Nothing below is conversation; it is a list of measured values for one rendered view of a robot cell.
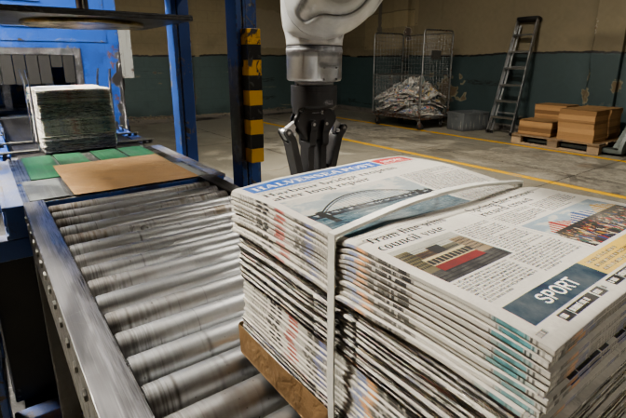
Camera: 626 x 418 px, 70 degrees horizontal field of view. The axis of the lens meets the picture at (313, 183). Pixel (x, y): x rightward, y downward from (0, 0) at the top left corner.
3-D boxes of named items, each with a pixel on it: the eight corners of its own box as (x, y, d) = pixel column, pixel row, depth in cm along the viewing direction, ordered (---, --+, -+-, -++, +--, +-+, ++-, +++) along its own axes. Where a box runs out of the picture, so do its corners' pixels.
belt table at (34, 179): (226, 198, 158) (225, 171, 155) (6, 241, 121) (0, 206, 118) (161, 164, 212) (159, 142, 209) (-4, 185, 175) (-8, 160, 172)
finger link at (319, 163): (308, 117, 76) (316, 116, 77) (309, 181, 79) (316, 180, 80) (322, 120, 73) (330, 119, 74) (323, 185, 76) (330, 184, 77)
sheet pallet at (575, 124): (623, 148, 621) (631, 107, 606) (597, 155, 574) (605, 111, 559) (538, 137, 715) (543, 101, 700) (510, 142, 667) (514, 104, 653)
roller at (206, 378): (404, 306, 80) (424, 306, 76) (135, 429, 54) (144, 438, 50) (396, 279, 81) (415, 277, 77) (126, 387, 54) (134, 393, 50)
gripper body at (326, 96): (306, 85, 67) (306, 145, 70) (348, 83, 72) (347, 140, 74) (279, 83, 73) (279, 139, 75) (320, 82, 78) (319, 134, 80)
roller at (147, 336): (368, 282, 88) (369, 259, 86) (115, 380, 61) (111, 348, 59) (351, 273, 91) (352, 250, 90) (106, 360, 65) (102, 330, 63)
